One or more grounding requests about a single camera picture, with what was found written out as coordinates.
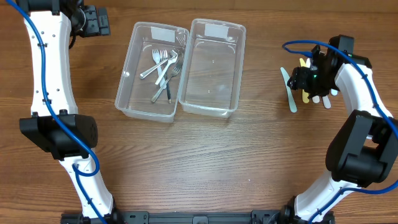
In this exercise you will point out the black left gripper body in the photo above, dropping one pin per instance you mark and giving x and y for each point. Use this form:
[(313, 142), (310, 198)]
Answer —
[(101, 22)]

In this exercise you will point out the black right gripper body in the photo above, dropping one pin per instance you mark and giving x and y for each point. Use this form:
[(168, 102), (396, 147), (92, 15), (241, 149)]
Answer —
[(298, 78)]

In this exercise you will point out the mint green plastic knife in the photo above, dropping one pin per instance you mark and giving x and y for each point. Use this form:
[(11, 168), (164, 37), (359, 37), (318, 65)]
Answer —
[(292, 105)]

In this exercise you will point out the small white plastic fork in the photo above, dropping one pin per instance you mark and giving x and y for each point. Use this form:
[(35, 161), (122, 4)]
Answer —
[(157, 58)]

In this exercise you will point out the black handled fork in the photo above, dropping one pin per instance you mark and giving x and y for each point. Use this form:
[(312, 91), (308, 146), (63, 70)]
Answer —
[(168, 91)]

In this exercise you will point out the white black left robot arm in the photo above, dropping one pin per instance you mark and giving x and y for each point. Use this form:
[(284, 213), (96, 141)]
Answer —
[(55, 124)]

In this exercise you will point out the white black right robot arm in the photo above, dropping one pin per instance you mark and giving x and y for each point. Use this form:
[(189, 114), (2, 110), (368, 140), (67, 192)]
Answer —
[(364, 149)]

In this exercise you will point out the clear plastic left container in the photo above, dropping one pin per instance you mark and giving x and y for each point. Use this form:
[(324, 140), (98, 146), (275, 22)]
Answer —
[(134, 95)]

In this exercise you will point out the clear plastic container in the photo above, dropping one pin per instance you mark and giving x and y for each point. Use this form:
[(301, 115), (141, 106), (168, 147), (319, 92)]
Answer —
[(212, 68), (134, 95)]

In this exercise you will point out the clear plastic right container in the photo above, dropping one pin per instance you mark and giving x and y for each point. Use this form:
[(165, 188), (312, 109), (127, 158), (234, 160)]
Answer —
[(212, 68)]

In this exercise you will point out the cream plastic knife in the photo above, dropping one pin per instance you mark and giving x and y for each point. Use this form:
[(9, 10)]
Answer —
[(315, 99)]

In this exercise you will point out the translucent white plastic knife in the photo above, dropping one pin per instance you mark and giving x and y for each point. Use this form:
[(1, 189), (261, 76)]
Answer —
[(326, 102)]

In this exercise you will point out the yellow plastic knife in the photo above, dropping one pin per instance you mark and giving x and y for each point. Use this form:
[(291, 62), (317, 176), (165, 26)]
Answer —
[(305, 63)]

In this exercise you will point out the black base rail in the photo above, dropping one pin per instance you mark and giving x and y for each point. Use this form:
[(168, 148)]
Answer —
[(253, 217)]

